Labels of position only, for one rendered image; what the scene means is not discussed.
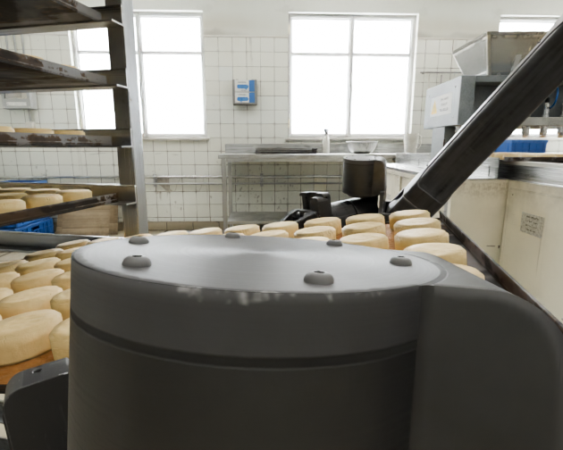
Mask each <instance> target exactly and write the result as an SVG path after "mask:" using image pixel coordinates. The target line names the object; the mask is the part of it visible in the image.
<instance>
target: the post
mask: <svg viewBox="0 0 563 450"><path fill-rule="evenodd" d="M115 4H121V5H122V15H123V27H116V28H107V36H108V47H109V58H110V69H124V68H126V69H127V75H128V87H129V89H112V91H113V112H114V123H115V128H116V129H131V135H132V147H117V156H118V167H119V178H120V185H136V195H137V203H136V204H130V205H122V221H123V232H124V237H125V238H126V237H129V236H134V235H139V234H148V221H147V196H146V183H145V170H144V157H143V145H142V131H141V119H140V105H139V81H138V67H137V55H136V41H135V29H134V16H133V3H132V0H105V5H115Z"/></svg>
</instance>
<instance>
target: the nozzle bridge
mask: <svg viewBox="0 0 563 450"><path fill-rule="evenodd" d="M507 76H508V75H476V76H475V75H462V76H459V77H457V78H454V79H451V80H449V81H447V82H444V83H442V84H440V85H438V86H435V87H432V88H429V89H427V90H426V99H425V112H424V129H432V130H433V138H432V151H431V160H432V159H433V158H434V156H435V155H437V154H438V153H439V152H440V151H441V150H442V148H443V147H444V146H445V145H446V144H447V143H448V142H449V141H450V140H451V139H452V137H453V136H454V135H455V129H461V127H462V126H463V125H464V124H465V123H466V122H467V121H468V120H469V119H470V117H471V116H472V115H473V114H474V113H475V112H476V111H477V110H478V109H479V107H480V106H481V105H482V104H483V103H484V102H485V101H486V100H487V99H488V97H489V96H490V95H491V94H492V93H493V92H494V91H495V90H496V89H497V87H498V86H499V85H500V84H501V83H502V82H503V81H504V80H505V79H506V77H507ZM556 94H557V89H556V90H555V91H554V92H553V93H552V94H551V95H550V96H549V98H550V106H552V105H553V103H554V101H555V98H556ZM544 103H545V101H544V102H543V103H542V104H541V105H540V106H539V107H538V108H537V109H536V110H535V111H534V112H533V113H532V114H531V117H528V118H527V119H526V120H525V121H524V122H523V123H522V124H521V125H520V126H519V127H518V128H517V129H522V126H530V129H540V126H548V129H557V128H558V126H563V117H559V116H560V107H561V104H562V103H563V82H562V83H561V84H560V85H559V97H558V100H557V103H555V105H554V106H553V107H552V108H551V109H550V113H549V117H542V108H543V104H544Z"/></svg>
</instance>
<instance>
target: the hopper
mask: <svg viewBox="0 0 563 450"><path fill-rule="evenodd" d="M547 32H548V31H486V32H485V33H483V34H482V35H481V36H479V37H476V38H475V39H473V40H471V41H469V42H468V43H466V44H464V45H463V46H461V47H459V48H458V49H456V50H454V51H452V52H451V53H452V54H453V56H454V58H455V60H456V62H457V64H458V67H459V68H460V70H461V72H462V74H463V75H475V76H476V75H509V74H510V73H511V72H512V71H513V70H514V69H515V68H516V67H517V66H518V65H519V64H520V63H521V62H522V61H523V60H524V58H525V57H526V56H527V55H528V54H529V53H530V52H531V51H532V50H533V48H534V47H535V46H536V45H537V42H539V41H541V40H542V38H543V37H544V36H545V35H546V34H547Z"/></svg>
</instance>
